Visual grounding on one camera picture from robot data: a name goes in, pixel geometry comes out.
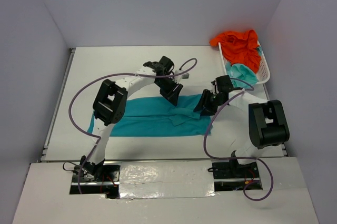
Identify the orange t-shirt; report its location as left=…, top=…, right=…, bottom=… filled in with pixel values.
left=209, top=29, right=261, bottom=74

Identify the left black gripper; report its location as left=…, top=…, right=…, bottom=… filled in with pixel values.
left=155, top=77, right=183, bottom=107

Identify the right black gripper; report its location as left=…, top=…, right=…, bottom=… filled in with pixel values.
left=194, top=88, right=225, bottom=116

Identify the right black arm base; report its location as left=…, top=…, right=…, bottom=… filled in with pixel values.
left=207, top=160, right=262, bottom=191

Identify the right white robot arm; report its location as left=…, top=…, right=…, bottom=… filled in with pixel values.
left=194, top=75, right=290, bottom=177

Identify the white plastic basket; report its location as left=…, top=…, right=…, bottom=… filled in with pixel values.
left=218, top=41, right=270, bottom=85

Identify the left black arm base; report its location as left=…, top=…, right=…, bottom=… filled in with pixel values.
left=62, top=161, right=121, bottom=199

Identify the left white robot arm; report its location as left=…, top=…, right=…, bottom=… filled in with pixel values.
left=80, top=56, right=183, bottom=181

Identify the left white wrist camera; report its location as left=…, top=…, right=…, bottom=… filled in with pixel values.
left=173, top=69, right=190, bottom=83

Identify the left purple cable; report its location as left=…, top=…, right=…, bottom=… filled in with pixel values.
left=68, top=57, right=198, bottom=193

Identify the teal t-shirt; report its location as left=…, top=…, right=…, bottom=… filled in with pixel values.
left=86, top=94, right=214, bottom=137

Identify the silver foil tape sheet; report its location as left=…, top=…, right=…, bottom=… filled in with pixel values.
left=119, top=160, right=215, bottom=199

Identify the light turquoise t-shirt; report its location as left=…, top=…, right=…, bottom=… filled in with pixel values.
left=225, top=62, right=259, bottom=88

